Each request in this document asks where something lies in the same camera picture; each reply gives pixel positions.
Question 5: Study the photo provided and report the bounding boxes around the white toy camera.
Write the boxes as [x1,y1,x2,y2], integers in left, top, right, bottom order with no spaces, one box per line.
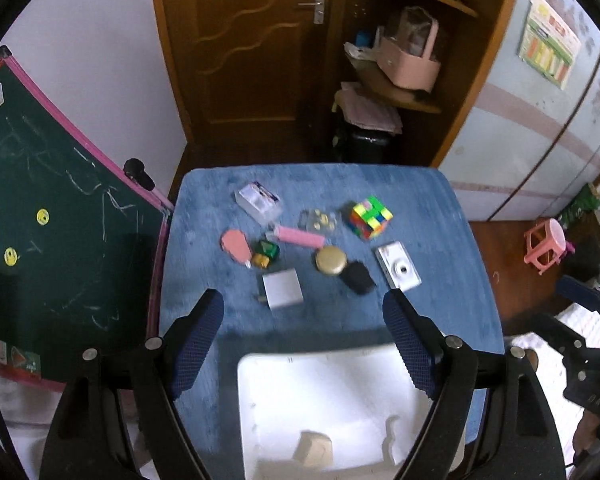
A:
[375,242,422,292]

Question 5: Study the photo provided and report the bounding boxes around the green bottle gold cap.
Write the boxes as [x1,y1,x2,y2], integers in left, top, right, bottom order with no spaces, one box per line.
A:
[251,240,279,269]

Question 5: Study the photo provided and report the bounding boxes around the round gold compact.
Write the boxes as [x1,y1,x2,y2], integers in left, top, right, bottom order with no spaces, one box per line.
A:
[314,245,348,276]

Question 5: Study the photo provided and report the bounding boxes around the colourful rubik's cube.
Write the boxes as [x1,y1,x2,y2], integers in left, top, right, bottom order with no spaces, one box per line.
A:
[347,195,393,240]

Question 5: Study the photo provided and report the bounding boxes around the pink hair roller clip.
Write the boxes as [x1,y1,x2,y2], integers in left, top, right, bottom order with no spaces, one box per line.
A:
[265,224,326,249]

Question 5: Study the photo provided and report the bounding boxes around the clear case yellow stickers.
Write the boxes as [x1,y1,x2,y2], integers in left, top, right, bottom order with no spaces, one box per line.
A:
[298,208,339,236]

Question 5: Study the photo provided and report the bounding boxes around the pink plastic stool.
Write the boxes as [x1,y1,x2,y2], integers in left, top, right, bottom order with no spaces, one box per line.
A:
[524,218,576,275]

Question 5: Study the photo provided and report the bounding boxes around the white plastic tray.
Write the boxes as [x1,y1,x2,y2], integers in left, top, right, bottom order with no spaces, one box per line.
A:
[237,344,432,479]

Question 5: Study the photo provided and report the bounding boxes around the grey square box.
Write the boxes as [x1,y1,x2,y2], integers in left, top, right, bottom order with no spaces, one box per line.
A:
[259,269,303,309]

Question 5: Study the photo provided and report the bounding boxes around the white wardrobe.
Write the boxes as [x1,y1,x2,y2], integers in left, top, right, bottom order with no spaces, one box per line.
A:
[439,0,600,221]

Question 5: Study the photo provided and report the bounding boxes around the clear box with barcode label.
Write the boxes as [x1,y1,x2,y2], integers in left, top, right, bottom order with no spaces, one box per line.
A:
[234,181,283,226]

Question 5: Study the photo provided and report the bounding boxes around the yellow smiley magnet lower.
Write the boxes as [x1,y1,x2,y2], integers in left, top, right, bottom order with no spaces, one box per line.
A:
[3,247,19,266]

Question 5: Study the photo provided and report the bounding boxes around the yellow smiley magnet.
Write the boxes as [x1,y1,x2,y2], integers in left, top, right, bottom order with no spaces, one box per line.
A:
[3,247,19,266]
[36,208,50,226]

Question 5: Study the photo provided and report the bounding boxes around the yellow smiley magnet upper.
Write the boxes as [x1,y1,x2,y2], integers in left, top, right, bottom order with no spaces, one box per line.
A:
[36,208,50,226]

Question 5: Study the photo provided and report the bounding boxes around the black chalkboard knob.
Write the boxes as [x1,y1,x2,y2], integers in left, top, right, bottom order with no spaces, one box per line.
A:
[123,158,156,192]

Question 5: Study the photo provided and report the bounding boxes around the pink folded cloth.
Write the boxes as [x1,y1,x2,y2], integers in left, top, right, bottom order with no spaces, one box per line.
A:
[332,81,402,134]

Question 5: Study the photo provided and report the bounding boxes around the pink storage basket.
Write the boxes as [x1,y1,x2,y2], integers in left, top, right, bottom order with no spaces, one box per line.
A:
[376,6,441,93]

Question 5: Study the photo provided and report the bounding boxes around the wooden shelf unit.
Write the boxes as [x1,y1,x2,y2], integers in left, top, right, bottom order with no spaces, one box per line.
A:
[331,0,514,167]

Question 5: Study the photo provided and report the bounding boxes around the brown wooden door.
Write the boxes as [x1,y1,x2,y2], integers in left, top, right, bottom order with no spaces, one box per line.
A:
[154,0,346,167]

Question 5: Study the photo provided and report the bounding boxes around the green chalkboard pink frame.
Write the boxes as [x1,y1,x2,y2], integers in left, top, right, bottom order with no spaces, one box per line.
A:
[0,48,172,389]

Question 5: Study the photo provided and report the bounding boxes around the wall poster calendar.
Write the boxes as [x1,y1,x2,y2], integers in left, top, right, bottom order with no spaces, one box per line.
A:
[518,0,581,90]

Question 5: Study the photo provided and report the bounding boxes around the silver door handle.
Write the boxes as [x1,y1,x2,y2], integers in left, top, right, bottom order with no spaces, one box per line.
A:
[298,0,326,25]

